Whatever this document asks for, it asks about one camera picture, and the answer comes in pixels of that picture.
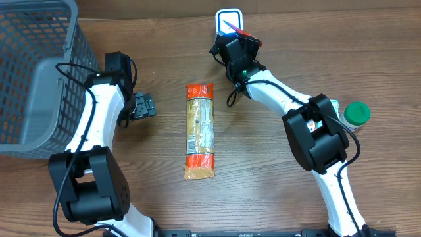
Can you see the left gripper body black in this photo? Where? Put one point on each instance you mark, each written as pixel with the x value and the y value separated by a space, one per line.
pixel 143 106

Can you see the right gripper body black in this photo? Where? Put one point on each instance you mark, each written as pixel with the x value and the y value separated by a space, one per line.
pixel 246 44

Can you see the red snack bar packet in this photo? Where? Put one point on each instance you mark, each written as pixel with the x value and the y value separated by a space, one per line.
pixel 243 33

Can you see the orange noodle packet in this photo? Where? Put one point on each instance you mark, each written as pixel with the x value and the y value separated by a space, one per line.
pixel 199 132

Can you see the green wet wipes packet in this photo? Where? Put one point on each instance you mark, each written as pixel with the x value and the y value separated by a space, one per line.
pixel 335 104

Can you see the green lid Knorr jar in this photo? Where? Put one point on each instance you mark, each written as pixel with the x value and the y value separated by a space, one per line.
pixel 355 115

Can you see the orange tissue packet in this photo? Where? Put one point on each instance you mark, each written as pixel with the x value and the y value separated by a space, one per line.
pixel 312 126

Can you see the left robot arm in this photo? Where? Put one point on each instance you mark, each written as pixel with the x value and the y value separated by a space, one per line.
pixel 91 188

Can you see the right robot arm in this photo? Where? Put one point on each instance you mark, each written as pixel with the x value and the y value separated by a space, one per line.
pixel 317 139

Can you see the white barcode scanner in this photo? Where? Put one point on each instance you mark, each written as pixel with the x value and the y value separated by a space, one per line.
pixel 224 18

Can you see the grey plastic shopping basket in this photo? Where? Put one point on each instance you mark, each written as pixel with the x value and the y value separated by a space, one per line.
pixel 41 45

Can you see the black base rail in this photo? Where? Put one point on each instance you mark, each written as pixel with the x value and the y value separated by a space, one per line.
pixel 302 233

